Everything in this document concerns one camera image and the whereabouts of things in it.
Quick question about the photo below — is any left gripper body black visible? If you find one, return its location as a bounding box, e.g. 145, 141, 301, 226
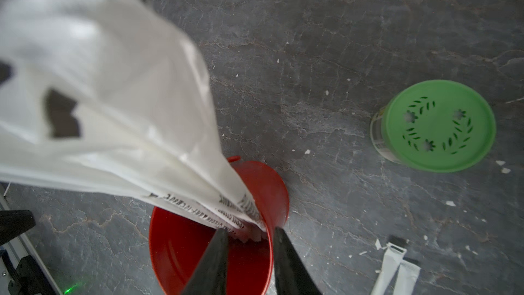
0, 210, 36, 245

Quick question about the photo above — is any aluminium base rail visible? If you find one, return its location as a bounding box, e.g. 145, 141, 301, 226
1, 184, 62, 294

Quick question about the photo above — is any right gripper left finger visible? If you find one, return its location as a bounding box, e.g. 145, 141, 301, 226
182, 229, 229, 295

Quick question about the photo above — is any red cup container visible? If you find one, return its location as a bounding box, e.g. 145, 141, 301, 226
148, 155, 290, 295

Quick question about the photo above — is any green lid jar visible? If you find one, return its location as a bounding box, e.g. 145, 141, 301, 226
370, 80, 496, 173

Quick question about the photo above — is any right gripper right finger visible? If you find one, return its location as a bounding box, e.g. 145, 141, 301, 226
273, 228, 321, 295

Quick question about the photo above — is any bundle of white straws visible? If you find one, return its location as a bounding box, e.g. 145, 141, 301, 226
1, 0, 267, 241

